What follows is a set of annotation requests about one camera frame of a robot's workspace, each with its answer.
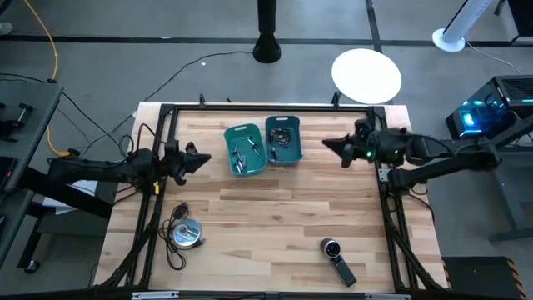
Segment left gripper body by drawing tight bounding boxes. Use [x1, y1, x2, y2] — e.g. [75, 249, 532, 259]
[160, 141, 187, 176]

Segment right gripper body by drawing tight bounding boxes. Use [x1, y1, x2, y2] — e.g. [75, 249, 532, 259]
[351, 120, 407, 166]

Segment teal plastic bin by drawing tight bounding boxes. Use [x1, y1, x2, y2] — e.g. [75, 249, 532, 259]
[222, 122, 269, 177]
[264, 115, 304, 168]

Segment black handheld device round lens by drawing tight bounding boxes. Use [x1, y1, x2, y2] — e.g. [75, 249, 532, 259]
[319, 237, 358, 288]

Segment white round disc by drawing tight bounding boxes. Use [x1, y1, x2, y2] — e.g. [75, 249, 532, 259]
[331, 48, 403, 105]

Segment round silver metal device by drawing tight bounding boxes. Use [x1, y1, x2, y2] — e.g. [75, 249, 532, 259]
[171, 217, 204, 251]

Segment black desk support beam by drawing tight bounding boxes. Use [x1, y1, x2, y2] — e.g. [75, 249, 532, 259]
[16, 166, 114, 220]

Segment black pole with base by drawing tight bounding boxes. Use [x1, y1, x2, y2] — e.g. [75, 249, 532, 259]
[252, 0, 282, 64]

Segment white tower fan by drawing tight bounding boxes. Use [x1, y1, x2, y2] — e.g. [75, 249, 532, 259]
[431, 0, 495, 53]

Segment grey metal stand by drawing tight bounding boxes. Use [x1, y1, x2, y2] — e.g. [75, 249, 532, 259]
[485, 120, 533, 243]

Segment grey side desk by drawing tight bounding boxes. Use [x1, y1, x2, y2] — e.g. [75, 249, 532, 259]
[0, 81, 64, 193]

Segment black computer with lights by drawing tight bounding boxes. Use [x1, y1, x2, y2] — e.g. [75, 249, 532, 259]
[445, 74, 533, 145]

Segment black knob tool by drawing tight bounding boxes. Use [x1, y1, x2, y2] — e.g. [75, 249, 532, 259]
[16, 102, 34, 125]

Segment black mat hazard stripes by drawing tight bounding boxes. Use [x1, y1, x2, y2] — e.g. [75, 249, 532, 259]
[441, 256, 528, 300]

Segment black furniture corner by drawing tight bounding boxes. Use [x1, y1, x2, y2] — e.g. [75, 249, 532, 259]
[495, 0, 533, 45]

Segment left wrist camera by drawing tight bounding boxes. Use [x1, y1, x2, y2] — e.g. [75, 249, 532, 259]
[171, 164, 188, 188]

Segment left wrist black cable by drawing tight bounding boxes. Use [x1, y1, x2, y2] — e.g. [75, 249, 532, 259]
[119, 122, 156, 158]

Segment thin black device cable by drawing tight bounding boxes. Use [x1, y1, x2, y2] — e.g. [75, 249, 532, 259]
[157, 202, 189, 271]

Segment black aluminium table frame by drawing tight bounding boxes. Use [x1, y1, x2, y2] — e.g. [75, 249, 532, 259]
[93, 102, 449, 293]

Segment long black floor cable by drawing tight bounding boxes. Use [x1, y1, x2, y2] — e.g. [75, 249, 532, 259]
[82, 50, 254, 151]

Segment yellow extension cable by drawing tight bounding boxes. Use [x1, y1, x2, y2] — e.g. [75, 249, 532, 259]
[22, 0, 72, 162]

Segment silver table edge bracket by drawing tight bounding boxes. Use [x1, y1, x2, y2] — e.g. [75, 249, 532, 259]
[132, 291, 180, 300]
[364, 293, 412, 300]

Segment white floor cable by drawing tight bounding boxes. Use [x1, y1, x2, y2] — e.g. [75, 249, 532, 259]
[464, 40, 521, 74]

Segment thin black floor cable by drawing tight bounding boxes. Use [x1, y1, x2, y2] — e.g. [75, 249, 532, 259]
[0, 72, 99, 126]

